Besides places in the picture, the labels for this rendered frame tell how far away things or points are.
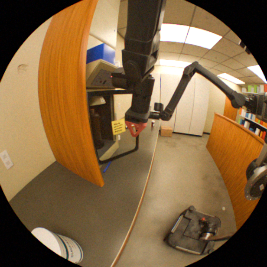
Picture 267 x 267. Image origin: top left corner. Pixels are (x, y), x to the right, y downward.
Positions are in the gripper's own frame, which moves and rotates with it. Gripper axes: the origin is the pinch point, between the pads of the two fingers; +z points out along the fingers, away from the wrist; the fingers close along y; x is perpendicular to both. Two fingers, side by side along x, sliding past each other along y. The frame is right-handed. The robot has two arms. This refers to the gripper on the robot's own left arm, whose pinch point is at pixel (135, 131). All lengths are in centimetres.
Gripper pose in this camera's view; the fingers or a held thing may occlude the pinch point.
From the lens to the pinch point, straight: 34.7
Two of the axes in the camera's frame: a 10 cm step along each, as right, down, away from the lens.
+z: -1.1, 7.5, 6.5
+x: 9.5, 2.7, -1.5
